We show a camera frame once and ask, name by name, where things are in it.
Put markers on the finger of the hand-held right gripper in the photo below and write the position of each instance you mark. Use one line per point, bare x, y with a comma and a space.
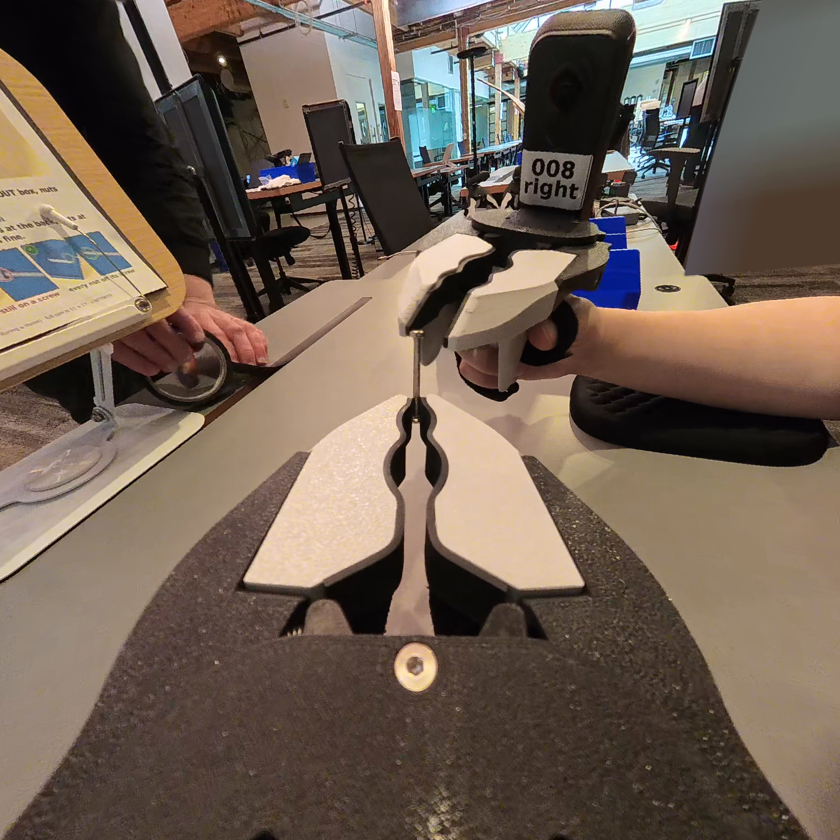
518, 295
439, 269

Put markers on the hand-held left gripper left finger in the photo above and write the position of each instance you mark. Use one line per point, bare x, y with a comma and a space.
328, 518

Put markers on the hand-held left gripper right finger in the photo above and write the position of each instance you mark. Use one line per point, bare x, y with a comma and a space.
505, 518

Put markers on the silver metal screw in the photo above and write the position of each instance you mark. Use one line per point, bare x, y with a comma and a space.
416, 367

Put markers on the blue plastic bin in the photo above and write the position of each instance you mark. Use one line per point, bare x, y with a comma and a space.
620, 282
289, 174

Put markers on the person's right forearm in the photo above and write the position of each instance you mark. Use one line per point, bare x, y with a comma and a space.
722, 354

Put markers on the grey desk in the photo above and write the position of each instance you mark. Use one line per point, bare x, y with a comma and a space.
656, 558

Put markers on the brown wooden desk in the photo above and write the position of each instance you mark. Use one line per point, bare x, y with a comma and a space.
282, 191

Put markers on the person's right hand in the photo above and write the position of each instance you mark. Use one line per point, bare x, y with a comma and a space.
584, 341

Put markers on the spare black grey gripper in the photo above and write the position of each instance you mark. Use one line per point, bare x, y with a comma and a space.
478, 187
506, 197

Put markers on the grey power adapter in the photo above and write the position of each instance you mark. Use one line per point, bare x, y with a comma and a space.
623, 211

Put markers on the black tape strip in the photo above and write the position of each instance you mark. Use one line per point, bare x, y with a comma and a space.
315, 328

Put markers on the black office chair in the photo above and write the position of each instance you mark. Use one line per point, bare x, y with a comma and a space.
275, 243

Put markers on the black tape roll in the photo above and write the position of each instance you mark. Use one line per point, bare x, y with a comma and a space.
197, 390

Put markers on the black wrist rest pad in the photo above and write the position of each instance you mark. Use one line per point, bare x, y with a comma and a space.
689, 433

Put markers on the grey monitor back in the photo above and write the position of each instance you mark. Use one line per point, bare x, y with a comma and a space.
774, 131

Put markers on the round metal disc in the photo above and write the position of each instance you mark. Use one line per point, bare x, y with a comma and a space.
65, 469

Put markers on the white tethered pen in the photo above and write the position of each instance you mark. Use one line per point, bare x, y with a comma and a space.
58, 216

